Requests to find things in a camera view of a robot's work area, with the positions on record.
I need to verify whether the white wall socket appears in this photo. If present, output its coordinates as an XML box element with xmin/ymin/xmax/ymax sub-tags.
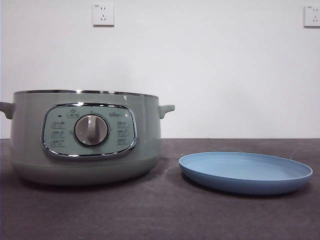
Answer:
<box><xmin>303</xmin><ymin>4</ymin><xmax>320</xmax><ymax>29</ymax></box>
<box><xmin>92</xmin><ymin>2</ymin><xmax>116</xmax><ymax>28</ymax></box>

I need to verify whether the blue round plate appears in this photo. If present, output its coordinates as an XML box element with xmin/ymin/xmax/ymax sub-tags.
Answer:
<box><xmin>178</xmin><ymin>151</ymin><xmax>314</xmax><ymax>196</ymax></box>

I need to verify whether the pale green electric steamer pot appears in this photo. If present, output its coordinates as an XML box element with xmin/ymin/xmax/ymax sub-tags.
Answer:
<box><xmin>0</xmin><ymin>88</ymin><xmax>176</xmax><ymax>187</ymax></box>

